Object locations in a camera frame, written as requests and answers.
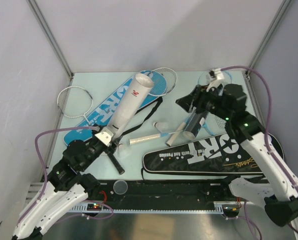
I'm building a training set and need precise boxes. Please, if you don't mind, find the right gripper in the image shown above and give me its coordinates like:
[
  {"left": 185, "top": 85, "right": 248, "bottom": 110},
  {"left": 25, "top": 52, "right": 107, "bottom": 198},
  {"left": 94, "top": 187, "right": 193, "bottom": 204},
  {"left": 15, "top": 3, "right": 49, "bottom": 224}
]
[{"left": 175, "top": 84, "right": 231, "bottom": 121}]

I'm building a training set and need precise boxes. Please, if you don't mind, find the black shuttlecock tube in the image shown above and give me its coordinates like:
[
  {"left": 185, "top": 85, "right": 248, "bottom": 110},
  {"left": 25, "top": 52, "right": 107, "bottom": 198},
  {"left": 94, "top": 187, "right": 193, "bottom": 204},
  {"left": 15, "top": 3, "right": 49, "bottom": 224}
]
[{"left": 183, "top": 111, "right": 209, "bottom": 141}]

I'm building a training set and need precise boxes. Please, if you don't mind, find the plastic shuttlecock front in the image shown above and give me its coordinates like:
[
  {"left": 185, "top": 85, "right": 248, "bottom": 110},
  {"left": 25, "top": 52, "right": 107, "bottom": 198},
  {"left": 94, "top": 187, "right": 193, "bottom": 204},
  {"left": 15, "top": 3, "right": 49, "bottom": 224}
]
[{"left": 118, "top": 143, "right": 130, "bottom": 158}]

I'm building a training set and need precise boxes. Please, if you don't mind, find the clear round tube cap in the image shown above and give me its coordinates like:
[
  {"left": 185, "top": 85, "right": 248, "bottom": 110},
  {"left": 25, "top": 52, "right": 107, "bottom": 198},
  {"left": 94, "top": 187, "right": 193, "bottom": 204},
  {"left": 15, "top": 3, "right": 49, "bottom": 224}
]
[{"left": 113, "top": 180, "right": 128, "bottom": 195}]

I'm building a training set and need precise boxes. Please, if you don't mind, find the white shuttlecock tube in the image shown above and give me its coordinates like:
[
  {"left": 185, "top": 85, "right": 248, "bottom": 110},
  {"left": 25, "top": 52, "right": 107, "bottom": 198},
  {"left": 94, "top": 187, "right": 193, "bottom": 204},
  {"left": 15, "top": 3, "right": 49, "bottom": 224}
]
[{"left": 107, "top": 73, "right": 154, "bottom": 140}]

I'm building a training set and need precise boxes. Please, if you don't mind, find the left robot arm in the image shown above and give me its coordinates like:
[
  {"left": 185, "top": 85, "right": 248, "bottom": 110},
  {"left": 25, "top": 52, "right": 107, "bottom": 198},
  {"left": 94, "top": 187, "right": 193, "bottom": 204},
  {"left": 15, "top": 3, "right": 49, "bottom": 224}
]
[{"left": 8, "top": 136, "right": 124, "bottom": 240}]

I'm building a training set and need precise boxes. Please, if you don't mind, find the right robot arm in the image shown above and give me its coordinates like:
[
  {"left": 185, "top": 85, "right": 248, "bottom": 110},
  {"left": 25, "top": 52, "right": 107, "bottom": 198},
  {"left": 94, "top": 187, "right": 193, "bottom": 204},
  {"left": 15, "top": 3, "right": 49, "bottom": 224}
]
[{"left": 175, "top": 83, "right": 298, "bottom": 227}]

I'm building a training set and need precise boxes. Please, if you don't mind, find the blue racket far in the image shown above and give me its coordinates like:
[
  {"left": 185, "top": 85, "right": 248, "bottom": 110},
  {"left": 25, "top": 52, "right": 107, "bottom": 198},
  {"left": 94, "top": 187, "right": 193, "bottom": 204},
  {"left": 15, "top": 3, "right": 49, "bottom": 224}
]
[{"left": 165, "top": 68, "right": 233, "bottom": 147}]

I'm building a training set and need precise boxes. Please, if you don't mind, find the blue racket near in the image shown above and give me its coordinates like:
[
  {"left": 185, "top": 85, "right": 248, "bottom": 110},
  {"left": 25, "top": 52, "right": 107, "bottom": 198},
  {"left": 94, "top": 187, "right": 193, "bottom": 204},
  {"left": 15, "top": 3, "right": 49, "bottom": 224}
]
[{"left": 129, "top": 114, "right": 226, "bottom": 145}]

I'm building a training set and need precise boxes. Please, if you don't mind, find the white racket on blue bag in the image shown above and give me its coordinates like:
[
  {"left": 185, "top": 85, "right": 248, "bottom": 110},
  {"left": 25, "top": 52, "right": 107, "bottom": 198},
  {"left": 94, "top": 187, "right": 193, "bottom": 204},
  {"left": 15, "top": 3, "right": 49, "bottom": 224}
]
[{"left": 128, "top": 66, "right": 178, "bottom": 111}]

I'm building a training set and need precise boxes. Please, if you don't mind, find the blue racket cover bag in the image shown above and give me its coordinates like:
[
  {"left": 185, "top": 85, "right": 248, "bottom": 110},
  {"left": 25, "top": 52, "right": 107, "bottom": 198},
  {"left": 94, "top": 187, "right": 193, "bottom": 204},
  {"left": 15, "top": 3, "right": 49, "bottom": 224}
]
[{"left": 63, "top": 69, "right": 168, "bottom": 156}]

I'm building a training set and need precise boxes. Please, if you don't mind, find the white racket black grip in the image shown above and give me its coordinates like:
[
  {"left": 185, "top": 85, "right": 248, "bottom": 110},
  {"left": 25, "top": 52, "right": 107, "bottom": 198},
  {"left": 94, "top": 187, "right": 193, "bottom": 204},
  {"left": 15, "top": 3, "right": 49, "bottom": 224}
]
[{"left": 57, "top": 86, "right": 125, "bottom": 175}]

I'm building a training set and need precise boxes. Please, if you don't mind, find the black racket cover bag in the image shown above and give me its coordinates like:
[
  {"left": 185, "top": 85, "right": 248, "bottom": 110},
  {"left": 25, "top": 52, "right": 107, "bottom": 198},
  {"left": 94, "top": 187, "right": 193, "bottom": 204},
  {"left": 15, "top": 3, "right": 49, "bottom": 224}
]
[{"left": 141, "top": 132, "right": 285, "bottom": 176}]

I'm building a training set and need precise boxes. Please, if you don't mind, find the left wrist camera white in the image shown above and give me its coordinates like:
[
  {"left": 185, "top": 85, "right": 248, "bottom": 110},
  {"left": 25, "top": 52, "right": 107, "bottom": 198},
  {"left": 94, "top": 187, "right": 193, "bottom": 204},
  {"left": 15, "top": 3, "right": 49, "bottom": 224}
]
[{"left": 95, "top": 126, "right": 115, "bottom": 147}]

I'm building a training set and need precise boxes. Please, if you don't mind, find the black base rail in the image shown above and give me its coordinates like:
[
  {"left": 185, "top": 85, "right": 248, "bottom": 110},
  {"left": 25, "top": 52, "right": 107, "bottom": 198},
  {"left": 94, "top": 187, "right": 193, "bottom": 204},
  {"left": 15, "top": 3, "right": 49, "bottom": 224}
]
[{"left": 63, "top": 174, "right": 242, "bottom": 213}]

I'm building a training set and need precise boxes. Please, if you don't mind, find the right aluminium frame post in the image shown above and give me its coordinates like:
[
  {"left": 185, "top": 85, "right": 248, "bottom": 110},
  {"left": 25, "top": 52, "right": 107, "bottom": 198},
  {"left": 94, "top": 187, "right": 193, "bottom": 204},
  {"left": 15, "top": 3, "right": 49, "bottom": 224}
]
[{"left": 248, "top": 0, "right": 295, "bottom": 69}]

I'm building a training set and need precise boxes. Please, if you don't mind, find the aluminium frame post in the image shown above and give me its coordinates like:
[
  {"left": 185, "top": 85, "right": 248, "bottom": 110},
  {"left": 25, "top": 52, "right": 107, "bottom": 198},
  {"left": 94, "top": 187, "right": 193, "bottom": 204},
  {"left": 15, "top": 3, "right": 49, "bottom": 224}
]
[
  {"left": 26, "top": 0, "right": 74, "bottom": 79},
  {"left": 248, "top": 0, "right": 295, "bottom": 69}
]

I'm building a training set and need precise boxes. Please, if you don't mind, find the left aluminium frame post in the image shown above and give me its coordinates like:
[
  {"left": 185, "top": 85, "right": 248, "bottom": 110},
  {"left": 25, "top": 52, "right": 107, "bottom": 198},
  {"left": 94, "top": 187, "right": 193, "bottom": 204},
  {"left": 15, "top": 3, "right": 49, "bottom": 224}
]
[{"left": 26, "top": 0, "right": 74, "bottom": 79}]

